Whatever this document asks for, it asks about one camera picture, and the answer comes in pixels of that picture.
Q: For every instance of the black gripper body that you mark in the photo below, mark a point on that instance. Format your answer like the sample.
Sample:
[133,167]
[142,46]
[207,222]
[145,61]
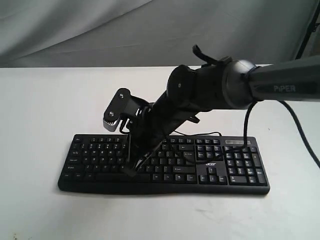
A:
[155,122]

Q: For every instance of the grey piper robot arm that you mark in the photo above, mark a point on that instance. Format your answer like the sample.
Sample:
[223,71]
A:
[223,84]

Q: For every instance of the black tripod light stand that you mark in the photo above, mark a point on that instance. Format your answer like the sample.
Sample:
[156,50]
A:
[310,44]

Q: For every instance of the grey backdrop cloth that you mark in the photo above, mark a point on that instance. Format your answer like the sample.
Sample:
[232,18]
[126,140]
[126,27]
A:
[141,33]

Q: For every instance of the black acer keyboard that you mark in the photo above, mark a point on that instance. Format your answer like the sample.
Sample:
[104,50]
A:
[203,164]

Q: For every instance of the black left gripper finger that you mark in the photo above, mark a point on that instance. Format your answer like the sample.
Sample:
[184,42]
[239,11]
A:
[140,157]

